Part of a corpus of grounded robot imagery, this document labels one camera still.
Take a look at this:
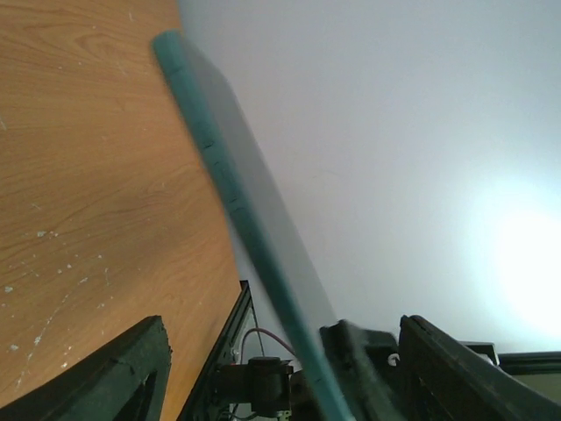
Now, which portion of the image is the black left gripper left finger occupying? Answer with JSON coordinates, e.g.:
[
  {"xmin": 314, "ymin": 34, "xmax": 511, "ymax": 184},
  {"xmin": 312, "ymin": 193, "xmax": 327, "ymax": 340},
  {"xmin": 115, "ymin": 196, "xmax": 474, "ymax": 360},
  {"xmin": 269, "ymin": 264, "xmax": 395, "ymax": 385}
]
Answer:
[{"xmin": 1, "ymin": 316, "xmax": 172, "ymax": 420}]

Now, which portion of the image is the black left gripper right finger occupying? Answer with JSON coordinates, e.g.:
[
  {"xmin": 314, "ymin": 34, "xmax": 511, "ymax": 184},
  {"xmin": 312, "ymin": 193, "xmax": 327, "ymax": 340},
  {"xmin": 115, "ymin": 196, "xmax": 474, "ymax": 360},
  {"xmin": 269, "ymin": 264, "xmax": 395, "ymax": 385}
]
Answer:
[{"xmin": 399, "ymin": 316, "xmax": 560, "ymax": 420}]

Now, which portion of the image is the teal phone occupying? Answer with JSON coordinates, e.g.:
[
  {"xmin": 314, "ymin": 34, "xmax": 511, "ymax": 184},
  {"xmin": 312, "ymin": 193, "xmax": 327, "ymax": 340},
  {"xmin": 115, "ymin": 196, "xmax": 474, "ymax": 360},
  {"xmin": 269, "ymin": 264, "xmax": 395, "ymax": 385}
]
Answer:
[{"xmin": 152, "ymin": 31, "xmax": 355, "ymax": 420}]

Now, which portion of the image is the black phone case with ring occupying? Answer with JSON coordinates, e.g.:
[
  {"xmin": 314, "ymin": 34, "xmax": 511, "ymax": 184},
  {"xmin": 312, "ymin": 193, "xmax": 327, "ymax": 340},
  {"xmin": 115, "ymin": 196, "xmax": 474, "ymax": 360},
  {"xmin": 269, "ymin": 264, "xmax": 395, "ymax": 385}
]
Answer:
[{"xmin": 320, "ymin": 320, "xmax": 404, "ymax": 420}]

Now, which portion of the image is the black frame rail base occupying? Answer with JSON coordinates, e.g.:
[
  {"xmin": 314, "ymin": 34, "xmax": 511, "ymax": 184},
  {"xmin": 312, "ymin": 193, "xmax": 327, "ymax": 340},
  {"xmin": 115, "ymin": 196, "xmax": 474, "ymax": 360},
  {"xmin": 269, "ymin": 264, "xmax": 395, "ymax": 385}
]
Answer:
[{"xmin": 177, "ymin": 280, "xmax": 295, "ymax": 420}]

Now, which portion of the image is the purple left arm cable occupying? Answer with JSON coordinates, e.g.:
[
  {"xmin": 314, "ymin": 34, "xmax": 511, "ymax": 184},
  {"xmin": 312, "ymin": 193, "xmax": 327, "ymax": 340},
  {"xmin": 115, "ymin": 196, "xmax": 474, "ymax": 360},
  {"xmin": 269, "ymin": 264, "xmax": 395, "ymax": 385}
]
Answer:
[{"xmin": 240, "ymin": 327, "xmax": 295, "ymax": 365}]

